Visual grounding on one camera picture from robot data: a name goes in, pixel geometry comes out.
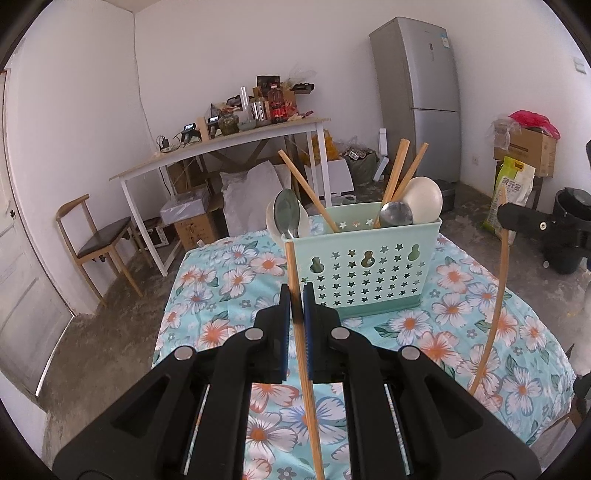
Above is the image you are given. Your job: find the steel metal spoon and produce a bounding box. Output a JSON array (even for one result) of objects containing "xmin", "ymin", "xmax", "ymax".
[
  {"xmin": 380, "ymin": 201, "xmax": 414, "ymax": 228},
  {"xmin": 273, "ymin": 189, "xmax": 301, "ymax": 239}
]

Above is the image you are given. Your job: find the black trash bin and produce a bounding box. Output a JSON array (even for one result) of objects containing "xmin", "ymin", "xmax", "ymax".
[{"xmin": 542, "ymin": 187, "xmax": 590, "ymax": 275}]

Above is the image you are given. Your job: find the rice bag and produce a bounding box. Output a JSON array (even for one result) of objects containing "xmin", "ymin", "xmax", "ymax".
[{"xmin": 483, "ymin": 156, "xmax": 536, "ymax": 238}]

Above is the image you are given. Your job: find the mint green utensil basket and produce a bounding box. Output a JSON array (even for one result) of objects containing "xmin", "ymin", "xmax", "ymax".
[{"xmin": 293, "ymin": 202, "xmax": 442, "ymax": 318}]

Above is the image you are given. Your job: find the cardboard box red bag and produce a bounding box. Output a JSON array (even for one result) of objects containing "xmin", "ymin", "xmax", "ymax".
[{"xmin": 491, "ymin": 110, "xmax": 561, "ymax": 178}]

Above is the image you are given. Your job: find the white sack under desk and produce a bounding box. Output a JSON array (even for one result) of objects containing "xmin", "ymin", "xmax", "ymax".
[{"xmin": 221, "ymin": 161, "xmax": 291, "ymax": 237}]

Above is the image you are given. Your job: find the cardboard box under desk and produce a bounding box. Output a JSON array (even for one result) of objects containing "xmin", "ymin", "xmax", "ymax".
[{"xmin": 160, "ymin": 185, "xmax": 225, "ymax": 251}]

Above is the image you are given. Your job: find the white box on floor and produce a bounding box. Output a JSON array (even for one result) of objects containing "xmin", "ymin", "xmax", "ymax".
[{"xmin": 304, "ymin": 158, "xmax": 355, "ymax": 197}]

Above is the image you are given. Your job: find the yellow plastic bag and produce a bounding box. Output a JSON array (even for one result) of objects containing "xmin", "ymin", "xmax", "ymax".
[{"xmin": 301, "ymin": 128, "xmax": 341, "ymax": 165}]

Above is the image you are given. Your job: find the wooden chair dark seat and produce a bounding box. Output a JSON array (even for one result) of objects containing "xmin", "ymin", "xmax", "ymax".
[{"xmin": 55, "ymin": 194, "xmax": 150, "ymax": 307}]

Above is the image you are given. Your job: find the white desk table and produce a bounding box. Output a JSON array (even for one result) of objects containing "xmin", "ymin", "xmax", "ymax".
[{"xmin": 109, "ymin": 117, "xmax": 332, "ymax": 277}]

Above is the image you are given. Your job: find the silver refrigerator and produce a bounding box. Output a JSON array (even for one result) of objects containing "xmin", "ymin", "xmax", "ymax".
[{"xmin": 370, "ymin": 17, "xmax": 462, "ymax": 183}]

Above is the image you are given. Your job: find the white wooden door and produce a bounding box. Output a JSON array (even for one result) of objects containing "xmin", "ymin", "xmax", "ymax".
[{"xmin": 0, "ymin": 68, "xmax": 75, "ymax": 398}]

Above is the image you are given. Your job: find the clutter on desk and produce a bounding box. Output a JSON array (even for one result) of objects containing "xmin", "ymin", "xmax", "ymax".
[{"xmin": 155, "ymin": 75, "xmax": 315, "ymax": 153}]

